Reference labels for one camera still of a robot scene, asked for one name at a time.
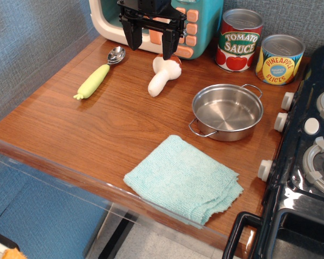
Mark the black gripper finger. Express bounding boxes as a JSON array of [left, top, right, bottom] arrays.
[[162, 29, 181, 60], [121, 19, 142, 51]]

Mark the orange fuzzy object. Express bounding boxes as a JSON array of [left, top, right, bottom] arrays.
[[2, 248, 27, 259]]

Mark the pineapple slices can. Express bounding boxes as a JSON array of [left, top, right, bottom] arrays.
[[255, 35, 305, 85]]

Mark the toy microwave teal and cream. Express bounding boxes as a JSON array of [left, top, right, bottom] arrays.
[[89, 0, 224, 59]]

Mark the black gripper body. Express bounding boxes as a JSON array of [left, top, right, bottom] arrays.
[[117, 1, 186, 34]]

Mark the spoon with green handle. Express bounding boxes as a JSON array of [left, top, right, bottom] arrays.
[[73, 46, 126, 100]]

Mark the tomato sauce can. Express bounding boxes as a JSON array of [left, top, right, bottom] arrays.
[[215, 9, 264, 72]]

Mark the light blue towel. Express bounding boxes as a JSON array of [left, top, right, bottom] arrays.
[[124, 135, 244, 227]]

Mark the plush mushroom toy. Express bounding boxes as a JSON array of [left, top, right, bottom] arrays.
[[148, 54, 182, 97]]

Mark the black toy stove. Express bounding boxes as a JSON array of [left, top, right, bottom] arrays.
[[222, 46, 324, 258]]

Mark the small steel pot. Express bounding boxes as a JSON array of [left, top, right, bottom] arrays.
[[188, 84, 264, 142]]

